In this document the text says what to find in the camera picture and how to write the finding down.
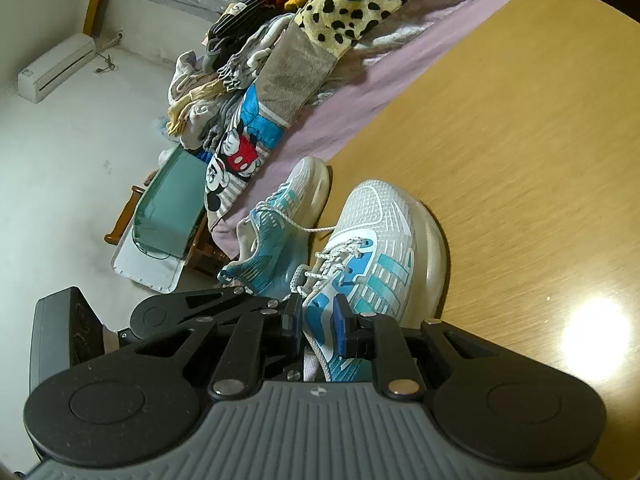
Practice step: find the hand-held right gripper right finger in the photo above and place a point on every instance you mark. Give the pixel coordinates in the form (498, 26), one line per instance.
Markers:
(340, 327)

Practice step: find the teal plastic tub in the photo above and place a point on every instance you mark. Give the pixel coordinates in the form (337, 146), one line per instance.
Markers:
(170, 200)

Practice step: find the white and blue sneaker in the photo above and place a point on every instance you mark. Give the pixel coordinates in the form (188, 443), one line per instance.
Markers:
(380, 220)
(305, 180)

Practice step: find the purple bed sheet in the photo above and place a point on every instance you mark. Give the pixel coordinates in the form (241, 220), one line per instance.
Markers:
(350, 110)

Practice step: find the white air conditioner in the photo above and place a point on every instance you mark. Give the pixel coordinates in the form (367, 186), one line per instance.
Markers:
(55, 67)

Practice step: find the cartoon mouse printed blanket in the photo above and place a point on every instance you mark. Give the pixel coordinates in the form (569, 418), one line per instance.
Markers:
(295, 65)

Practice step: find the wooden chair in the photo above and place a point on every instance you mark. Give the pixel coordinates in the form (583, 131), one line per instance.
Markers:
(120, 220)

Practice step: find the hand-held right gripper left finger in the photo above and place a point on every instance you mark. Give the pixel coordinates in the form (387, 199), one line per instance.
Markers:
(292, 330)

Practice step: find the pile of folded clothes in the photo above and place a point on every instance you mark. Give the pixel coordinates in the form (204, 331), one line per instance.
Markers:
(240, 40)

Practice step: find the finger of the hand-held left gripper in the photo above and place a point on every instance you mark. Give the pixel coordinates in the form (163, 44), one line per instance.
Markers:
(240, 305)

